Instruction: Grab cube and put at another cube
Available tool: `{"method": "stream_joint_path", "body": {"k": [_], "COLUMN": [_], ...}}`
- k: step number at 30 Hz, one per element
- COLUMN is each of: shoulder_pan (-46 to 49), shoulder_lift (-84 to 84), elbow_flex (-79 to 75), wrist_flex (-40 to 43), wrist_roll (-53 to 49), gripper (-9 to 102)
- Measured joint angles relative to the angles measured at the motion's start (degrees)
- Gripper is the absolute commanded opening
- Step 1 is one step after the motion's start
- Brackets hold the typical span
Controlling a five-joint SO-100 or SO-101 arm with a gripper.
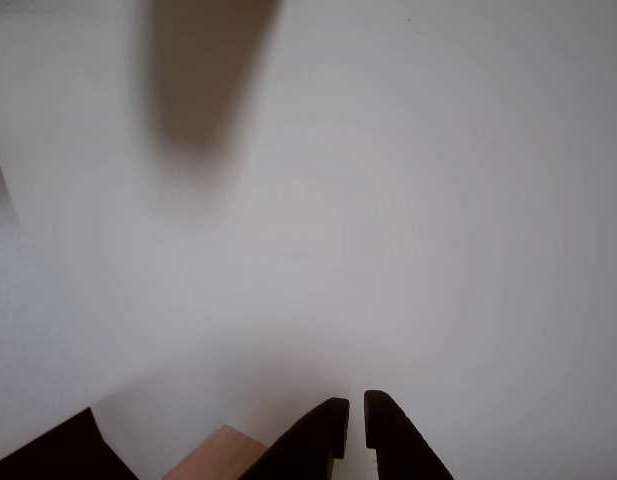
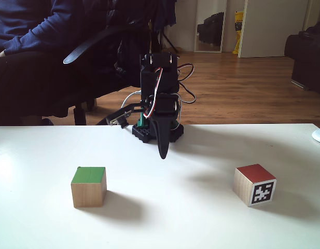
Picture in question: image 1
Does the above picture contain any light wooden cube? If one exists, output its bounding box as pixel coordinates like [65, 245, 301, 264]
[146, 0, 285, 154]
[161, 423, 275, 480]

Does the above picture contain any black flat block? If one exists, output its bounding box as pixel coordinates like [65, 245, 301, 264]
[0, 406, 140, 480]

